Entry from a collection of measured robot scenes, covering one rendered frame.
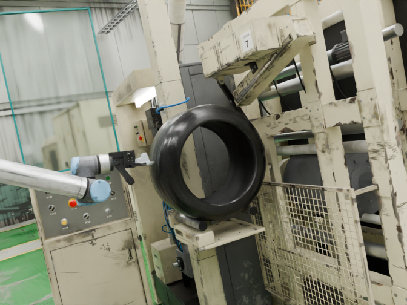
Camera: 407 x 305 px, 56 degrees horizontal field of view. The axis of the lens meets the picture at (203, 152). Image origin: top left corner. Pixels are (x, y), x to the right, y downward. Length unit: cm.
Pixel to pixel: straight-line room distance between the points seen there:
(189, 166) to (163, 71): 55
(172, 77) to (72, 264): 123
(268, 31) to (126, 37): 1089
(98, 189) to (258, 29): 96
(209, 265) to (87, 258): 72
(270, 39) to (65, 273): 171
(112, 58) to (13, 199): 484
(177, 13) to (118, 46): 969
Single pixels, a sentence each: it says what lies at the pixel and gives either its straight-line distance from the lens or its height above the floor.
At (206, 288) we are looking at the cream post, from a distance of 236.
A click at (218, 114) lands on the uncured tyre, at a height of 141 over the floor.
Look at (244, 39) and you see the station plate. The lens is 184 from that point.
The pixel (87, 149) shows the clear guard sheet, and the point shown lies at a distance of 244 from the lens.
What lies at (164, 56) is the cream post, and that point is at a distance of 224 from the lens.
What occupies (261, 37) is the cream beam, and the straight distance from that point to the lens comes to 178.
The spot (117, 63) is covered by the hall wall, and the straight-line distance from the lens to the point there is 1220.
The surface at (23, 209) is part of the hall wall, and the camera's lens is 1096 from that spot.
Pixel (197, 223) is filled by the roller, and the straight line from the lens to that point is 188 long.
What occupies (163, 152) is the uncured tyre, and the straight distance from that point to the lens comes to 179.
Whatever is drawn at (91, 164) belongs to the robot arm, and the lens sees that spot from 177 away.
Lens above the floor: 134
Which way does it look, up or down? 3 degrees down
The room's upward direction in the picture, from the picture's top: 11 degrees counter-clockwise
